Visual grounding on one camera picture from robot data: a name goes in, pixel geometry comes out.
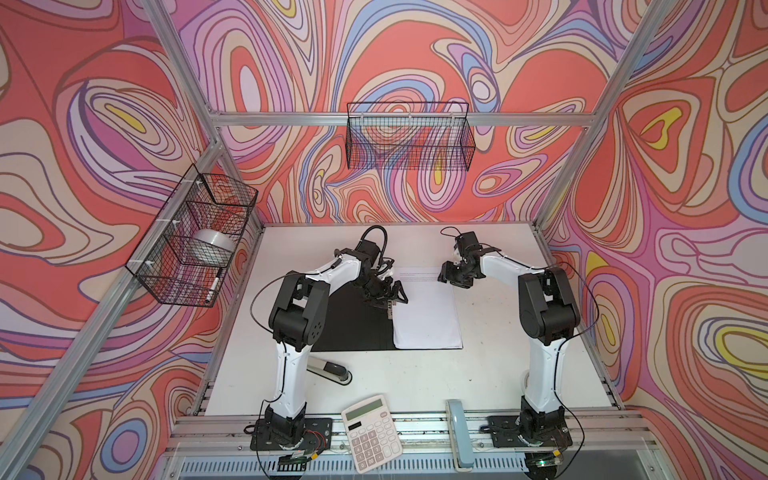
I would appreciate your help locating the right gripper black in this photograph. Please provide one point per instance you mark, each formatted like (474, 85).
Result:
(447, 274)

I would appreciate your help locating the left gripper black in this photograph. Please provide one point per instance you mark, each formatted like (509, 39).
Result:
(386, 295)

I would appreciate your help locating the printed paper sheets stack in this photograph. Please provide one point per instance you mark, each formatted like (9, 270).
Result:
(429, 320)

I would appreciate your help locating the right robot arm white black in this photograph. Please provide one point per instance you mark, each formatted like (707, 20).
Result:
(548, 315)

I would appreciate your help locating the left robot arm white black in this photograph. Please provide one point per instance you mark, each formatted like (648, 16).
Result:
(299, 312)

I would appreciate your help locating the black grey stapler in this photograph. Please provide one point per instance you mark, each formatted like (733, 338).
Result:
(329, 370)

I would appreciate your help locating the white desk calculator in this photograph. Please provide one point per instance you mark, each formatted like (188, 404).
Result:
(371, 433)

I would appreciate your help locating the white marker in basket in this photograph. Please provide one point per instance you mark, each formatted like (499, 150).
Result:
(213, 288)

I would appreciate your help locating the silver tape roll in basket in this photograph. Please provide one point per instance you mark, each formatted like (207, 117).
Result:
(210, 248)

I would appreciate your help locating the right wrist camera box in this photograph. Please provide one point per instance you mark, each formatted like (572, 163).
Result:
(466, 243)

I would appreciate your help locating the black wire basket back wall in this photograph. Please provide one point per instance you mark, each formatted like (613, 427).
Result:
(418, 136)

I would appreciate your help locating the black wire basket wall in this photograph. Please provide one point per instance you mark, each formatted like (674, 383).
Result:
(200, 201)
(418, 136)

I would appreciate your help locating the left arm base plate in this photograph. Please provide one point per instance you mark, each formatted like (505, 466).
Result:
(313, 435)

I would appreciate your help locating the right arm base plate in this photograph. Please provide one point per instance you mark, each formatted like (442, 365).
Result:
(513, 432)

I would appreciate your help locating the black wire basket left wall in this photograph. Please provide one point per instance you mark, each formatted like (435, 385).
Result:
(200, 201)

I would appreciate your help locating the aluminium frame rail front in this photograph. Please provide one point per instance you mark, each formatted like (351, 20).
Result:
(607, 444)

